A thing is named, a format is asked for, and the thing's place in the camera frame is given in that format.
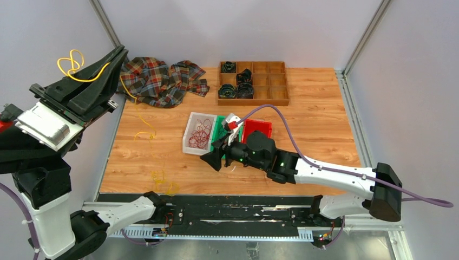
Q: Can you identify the white plastic bin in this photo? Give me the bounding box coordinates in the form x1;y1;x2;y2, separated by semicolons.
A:
182;112;217;155

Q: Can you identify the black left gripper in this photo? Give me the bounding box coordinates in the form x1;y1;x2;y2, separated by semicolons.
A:
32;42;130;157

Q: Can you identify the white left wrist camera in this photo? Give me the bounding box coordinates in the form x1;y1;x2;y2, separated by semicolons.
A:
15;102;83;151

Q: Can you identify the red plastic bin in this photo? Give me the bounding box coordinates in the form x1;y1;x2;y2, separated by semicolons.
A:
241;119;272;144

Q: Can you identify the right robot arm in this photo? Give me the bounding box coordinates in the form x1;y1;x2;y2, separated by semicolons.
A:
200;131;402;226

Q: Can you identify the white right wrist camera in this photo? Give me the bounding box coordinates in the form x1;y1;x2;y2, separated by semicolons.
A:
221;113;242;146

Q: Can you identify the red cable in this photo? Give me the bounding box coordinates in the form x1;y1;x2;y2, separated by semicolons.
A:
188;118;214;150

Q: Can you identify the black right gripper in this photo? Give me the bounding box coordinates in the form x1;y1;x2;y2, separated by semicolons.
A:
200;132;266;172

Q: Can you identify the green plastic bin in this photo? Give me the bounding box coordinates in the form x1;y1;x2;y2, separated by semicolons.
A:
212;119;227;143

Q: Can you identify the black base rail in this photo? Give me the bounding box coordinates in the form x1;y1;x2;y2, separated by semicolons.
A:
115;194;344;248

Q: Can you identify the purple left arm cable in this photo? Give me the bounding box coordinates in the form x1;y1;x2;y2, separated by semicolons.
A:
0;183;40;260

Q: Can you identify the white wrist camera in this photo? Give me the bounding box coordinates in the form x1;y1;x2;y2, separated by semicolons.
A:
15;102;83;151
221;113;242;146

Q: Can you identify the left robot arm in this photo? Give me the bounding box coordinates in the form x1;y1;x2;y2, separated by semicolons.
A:
1;45;166;259

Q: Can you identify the rolled dark tie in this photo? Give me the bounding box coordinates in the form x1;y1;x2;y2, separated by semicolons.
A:
236;68;253;85
220;61;237;73
236;82;254;99
218;83;237;99

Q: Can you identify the wooden compartment tray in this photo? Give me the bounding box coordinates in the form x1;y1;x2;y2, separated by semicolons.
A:
217;61;290;106

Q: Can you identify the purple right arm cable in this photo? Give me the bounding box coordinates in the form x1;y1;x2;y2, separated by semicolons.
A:
227;104;454;209

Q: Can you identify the yellow cable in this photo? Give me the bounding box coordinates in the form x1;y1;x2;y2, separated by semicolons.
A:
56;49;181;197

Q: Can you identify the plaid cloth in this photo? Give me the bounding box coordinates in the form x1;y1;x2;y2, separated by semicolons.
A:
117;57;210;108

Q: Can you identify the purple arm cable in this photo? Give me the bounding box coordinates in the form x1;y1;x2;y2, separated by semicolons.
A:
227;104;454;209
0;183;40;260

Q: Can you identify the aluminium frame profile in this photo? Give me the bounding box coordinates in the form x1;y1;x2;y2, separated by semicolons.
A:
68;200;406;260

